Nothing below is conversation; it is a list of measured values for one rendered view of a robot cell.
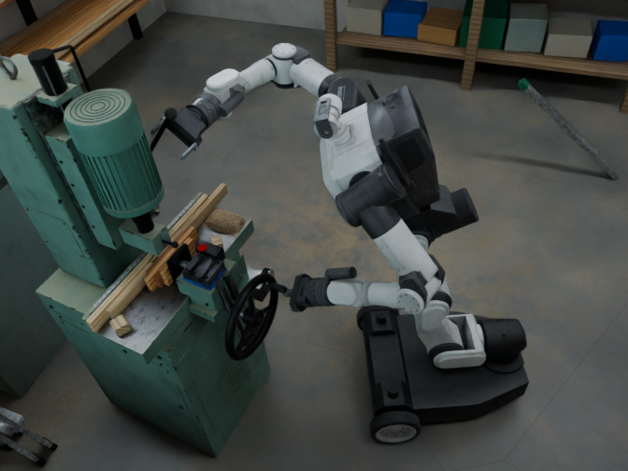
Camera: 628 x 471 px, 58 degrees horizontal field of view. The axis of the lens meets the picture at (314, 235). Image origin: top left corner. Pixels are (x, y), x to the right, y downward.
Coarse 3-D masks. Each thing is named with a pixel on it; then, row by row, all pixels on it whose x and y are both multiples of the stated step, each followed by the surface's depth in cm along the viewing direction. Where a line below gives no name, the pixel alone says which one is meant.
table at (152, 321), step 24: (240, 240) 192; (144, 288) 177; (168, 288) 176; (144, 312) 170; (168, 312) 170; (192, 312) 176; (216, 312) 172; (96, 336) 168; (120, 336) 165; (144, 336) 164; (168, 336) 170; (144, 360) 162
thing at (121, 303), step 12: (216, 192) 200; (204, 204) 196; (216, 204) 201; (192, 216) 193; (204, 216) 196; (180, 228) 189; (144, 276) 176; (132, 288) 172; (120, 300) 169; (132, 300) 174; (108, 312) 167; (120, 312) 170
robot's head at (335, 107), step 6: (324, 96) 148; (330, 96) 148; (336, 96) 148; (336, 102) 147; (324, 108) 146; (330, 108) 145; (336, 108) 146; (330, 114) 144; (336, 114) 146; (336, 120) 146; (342, 126) 148; (348, 126) 150; (342, 132) 149; (336, 138) 149
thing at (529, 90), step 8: (520, 80) 314; (528, 88) 311; (536, 96) 312; (544, 104) 314; (552, 112) 315; (560, 120) 316; (568, 128) 318; (576, 136) 319; (584, 144) 321; (592, 152) 322; (600, 160) 323; (608, 168) 325; (616, 176) 326
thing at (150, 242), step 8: (128, 224) 173; (160, 224) 172; (120, 232) 173; (128, 232) 171; (136, 232) 170; (152, 232) 170; (160, 232) 170; (128, 240) 174; (136, 240) 172; (144, 240) 169; (152, 240) 168; (160, 240) 171; (168, 240) 175; (144, 248) 173; (152, 248) 170; (160, 248) 172
